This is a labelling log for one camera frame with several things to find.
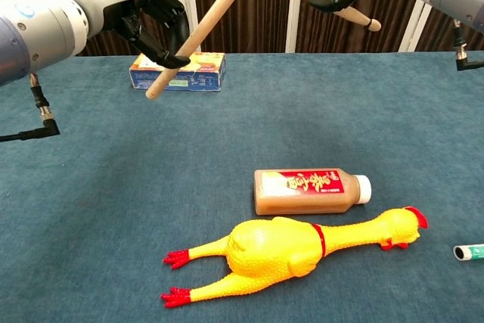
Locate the yellow rubber chicken toy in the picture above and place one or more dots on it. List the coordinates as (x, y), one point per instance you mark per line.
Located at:
(272, 251)

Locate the plain wooden drumstick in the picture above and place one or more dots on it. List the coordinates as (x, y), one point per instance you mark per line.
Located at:
(211, 16)

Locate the blue yellow cardboard box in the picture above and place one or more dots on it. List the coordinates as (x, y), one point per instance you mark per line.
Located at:
(204, 73)

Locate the brown drink bottle white cap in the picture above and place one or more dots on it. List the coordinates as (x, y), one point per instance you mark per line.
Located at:
(302, 194)

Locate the teal felt table cover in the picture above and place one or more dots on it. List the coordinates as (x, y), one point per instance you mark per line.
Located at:
(75, 205)

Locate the green white marker pen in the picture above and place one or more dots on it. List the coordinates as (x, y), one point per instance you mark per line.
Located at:
(470, 252)

